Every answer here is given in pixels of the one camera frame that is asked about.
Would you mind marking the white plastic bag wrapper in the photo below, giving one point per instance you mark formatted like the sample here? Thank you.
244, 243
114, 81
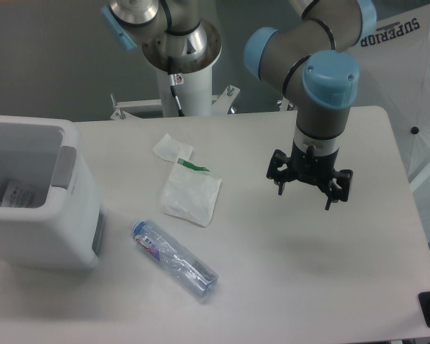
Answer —
191, 191

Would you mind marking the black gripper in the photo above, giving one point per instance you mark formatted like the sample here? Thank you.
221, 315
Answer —
316, 170

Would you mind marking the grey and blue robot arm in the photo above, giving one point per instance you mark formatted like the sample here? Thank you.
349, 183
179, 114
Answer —
309, 66

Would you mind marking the crumpled paper in trash can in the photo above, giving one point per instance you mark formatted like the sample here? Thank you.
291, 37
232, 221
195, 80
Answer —
19, 194

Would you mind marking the white plastic trash can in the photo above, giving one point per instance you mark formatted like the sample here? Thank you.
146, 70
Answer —
64, 227

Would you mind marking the white umbrella with lettering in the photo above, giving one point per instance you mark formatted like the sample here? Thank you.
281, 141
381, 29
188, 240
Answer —
395, 75

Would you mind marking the clear plastic water bottle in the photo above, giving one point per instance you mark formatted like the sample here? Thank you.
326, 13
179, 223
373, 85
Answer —
184, 266

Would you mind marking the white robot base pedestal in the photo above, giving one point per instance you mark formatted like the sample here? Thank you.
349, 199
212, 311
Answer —
186, 93

